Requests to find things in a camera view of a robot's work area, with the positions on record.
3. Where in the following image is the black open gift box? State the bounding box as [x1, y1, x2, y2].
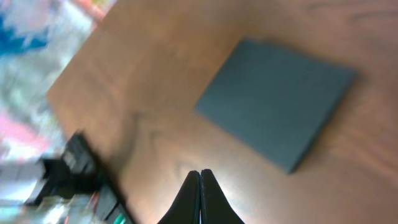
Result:
[195, 40, 357, 173]

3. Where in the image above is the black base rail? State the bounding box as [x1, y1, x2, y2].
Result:
[27, 133, 137, 223]

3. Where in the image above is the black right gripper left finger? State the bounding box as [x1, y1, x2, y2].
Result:
[158, 170, 200, 224]

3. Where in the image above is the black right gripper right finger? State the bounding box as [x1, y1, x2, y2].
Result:
[200, 169, 244, 224]

